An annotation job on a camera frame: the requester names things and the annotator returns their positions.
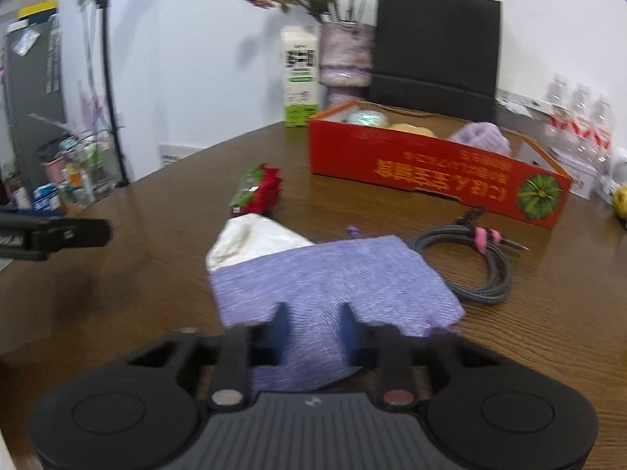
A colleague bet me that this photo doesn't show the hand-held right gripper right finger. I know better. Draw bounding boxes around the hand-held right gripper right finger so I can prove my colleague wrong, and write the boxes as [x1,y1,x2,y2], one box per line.
[339,302,498,411]

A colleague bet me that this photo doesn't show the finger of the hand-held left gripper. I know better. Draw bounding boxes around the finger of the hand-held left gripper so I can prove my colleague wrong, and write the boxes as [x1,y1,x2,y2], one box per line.
[29,218,114,262]

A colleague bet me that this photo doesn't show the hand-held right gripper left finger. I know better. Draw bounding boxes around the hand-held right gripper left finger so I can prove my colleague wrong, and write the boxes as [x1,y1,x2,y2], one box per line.
[126,302,291,411]

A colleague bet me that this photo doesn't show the purple and white soft pack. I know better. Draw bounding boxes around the purple and white soft pack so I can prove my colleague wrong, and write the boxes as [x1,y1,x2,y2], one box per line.
[205,214,466,392]

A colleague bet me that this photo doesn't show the orange cardboard box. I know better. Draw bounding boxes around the orange cardboard box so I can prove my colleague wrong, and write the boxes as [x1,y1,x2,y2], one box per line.
[308,99,574,231]

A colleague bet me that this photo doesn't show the yellow white plush toy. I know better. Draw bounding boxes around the yellow white plush toy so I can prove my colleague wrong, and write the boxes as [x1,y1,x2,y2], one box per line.
[387,121,439,138]

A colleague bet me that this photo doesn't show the pale green tape roll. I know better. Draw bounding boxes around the pale green tape roll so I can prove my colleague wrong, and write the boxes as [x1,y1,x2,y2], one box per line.
[345,110,390,128]

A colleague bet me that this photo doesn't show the cluttered storage rack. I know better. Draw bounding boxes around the cluttered storage rack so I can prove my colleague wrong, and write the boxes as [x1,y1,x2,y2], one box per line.
[29,127,123,211]

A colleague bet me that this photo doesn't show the white printed card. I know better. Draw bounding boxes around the white printed card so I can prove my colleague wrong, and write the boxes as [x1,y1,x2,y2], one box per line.
[158,143,204,170]

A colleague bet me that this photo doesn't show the black light stand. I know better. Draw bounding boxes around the black light stand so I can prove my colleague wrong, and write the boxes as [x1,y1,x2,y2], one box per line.
[81,0,133,187]

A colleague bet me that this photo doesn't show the red and green packet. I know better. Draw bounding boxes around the red and green packet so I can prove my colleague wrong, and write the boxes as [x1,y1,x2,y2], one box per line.
[228,163,285,217]

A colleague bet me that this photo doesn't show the grey refrigerator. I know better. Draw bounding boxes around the grey refrigerator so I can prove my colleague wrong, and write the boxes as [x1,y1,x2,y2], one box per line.
[0,0,67,192]

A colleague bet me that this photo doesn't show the white green milk carton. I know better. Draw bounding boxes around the white green milk carton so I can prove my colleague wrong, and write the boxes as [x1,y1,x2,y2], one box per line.
[280,26,321,128]

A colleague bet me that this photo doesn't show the floral printed tin box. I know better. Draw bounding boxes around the floral printed tin box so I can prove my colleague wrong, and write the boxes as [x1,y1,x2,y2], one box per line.
[551,149,598,201]

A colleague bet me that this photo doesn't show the pink glass vase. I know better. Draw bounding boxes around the pink glass vase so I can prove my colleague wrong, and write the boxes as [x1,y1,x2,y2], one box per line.
[318,20,375,108]

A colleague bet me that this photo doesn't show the white pink flat box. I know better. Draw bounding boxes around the white pink flat box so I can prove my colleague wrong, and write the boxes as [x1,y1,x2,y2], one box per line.
[495,88,556,118]

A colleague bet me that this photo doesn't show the black paper bag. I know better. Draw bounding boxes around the black paper bag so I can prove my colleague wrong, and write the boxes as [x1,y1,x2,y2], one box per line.
[367,0,503,121]

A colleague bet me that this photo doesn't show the small white fan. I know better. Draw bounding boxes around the small white fan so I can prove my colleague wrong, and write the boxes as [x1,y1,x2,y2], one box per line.
[600,146,627,192]

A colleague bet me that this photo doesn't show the grey braided cable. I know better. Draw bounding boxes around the grey braided cable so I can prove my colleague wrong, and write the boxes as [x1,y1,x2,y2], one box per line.
[414,210,530,304]

